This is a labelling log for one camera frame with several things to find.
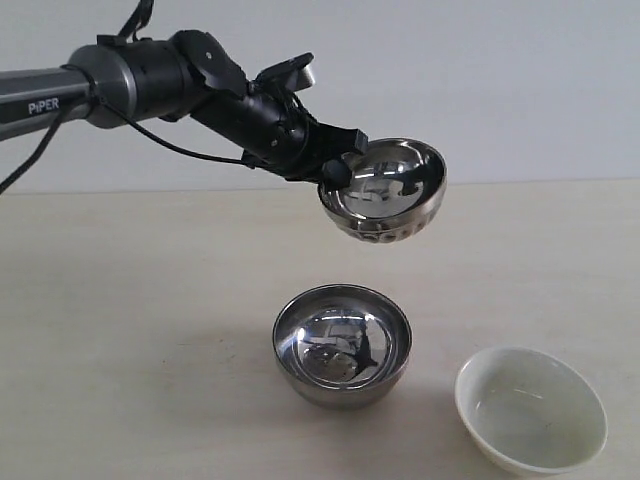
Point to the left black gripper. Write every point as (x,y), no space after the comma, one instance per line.
(282,138)

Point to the patterned stainless steel bowl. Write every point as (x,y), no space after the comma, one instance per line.
(396,190)

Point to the plain stainless steel bowl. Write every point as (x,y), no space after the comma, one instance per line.
(342,346)

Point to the white ceramic bowl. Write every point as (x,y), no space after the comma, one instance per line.
(528,412)

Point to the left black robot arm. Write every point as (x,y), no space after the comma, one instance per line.
(117,82)

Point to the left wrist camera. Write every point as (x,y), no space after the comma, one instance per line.
(295,74)

